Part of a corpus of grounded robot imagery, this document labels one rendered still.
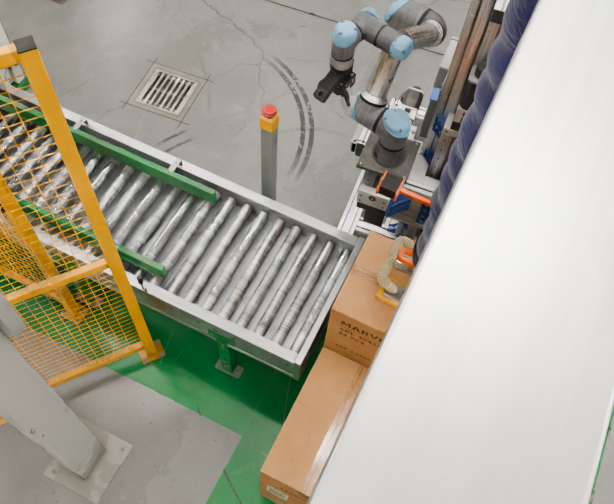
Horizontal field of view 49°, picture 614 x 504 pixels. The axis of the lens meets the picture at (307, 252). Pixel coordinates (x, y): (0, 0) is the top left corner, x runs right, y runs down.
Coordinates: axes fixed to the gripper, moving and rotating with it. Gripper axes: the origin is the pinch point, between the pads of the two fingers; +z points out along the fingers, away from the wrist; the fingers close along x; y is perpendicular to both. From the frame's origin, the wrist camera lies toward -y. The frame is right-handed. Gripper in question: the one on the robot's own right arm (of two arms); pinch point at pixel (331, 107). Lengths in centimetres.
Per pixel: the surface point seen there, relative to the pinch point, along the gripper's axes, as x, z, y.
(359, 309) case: -45, 54, -33
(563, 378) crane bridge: -90, -157, -122
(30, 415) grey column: 17, 51, -140
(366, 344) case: -54, 72, -36
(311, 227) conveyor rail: 4, 90, 2
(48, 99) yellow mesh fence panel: 37, -44, -81
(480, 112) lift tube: -56, -61, -22
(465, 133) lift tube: -55, -50, -21
